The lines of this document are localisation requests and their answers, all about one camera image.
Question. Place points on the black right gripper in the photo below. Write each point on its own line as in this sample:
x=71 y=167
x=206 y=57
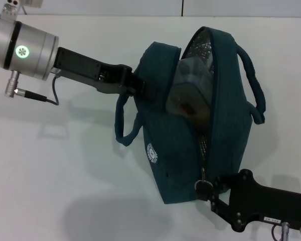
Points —
x=261 y=203

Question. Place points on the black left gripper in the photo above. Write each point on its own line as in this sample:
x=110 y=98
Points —
x=85 y=69

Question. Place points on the clear container with blue-rimmed lid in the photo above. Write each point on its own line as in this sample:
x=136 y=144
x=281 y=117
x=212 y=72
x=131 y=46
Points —
x=190 y=88

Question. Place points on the dark teal insulated lunch bag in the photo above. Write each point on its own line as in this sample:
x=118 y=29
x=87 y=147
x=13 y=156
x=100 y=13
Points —
x=165 y=155

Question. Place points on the white and silver left arm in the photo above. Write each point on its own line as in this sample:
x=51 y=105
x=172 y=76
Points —
x=20 y=47

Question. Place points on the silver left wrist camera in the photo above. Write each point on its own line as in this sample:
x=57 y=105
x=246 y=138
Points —
x=23 y=2

